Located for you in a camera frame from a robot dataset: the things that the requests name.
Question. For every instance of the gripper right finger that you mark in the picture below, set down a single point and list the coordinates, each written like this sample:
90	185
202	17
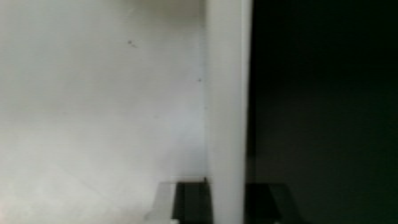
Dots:
270	206

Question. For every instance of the white square table top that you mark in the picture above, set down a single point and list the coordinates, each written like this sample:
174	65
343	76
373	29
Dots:
122	108

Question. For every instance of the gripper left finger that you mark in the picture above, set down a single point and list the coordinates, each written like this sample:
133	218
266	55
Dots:
192	210

